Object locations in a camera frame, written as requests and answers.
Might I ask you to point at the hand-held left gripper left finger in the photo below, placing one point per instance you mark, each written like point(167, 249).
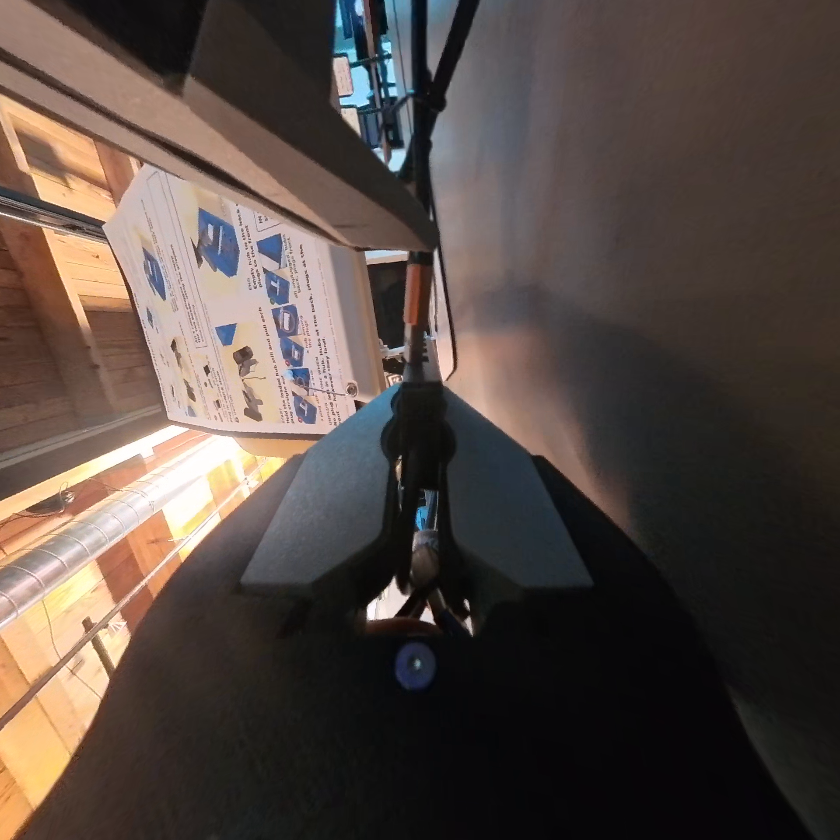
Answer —
point(328, 512)

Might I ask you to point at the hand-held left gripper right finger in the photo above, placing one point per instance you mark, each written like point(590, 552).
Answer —
point(518, 518)

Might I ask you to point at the printed instruction sheet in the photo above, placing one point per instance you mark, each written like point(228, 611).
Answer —
point(229, 295)

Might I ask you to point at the black usb hub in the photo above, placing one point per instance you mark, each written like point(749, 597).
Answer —
point(420, 367)

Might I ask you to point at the metal ceiling rail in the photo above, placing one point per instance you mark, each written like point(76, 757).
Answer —
point(52, 213)

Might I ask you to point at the white sheet holder bar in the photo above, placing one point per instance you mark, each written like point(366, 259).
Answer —
point(358, 328)

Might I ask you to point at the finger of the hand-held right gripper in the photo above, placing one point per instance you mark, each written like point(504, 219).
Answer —
point(295, 131)
point(131, 139)

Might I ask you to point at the white stand base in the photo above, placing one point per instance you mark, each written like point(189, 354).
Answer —
point(446, 315)

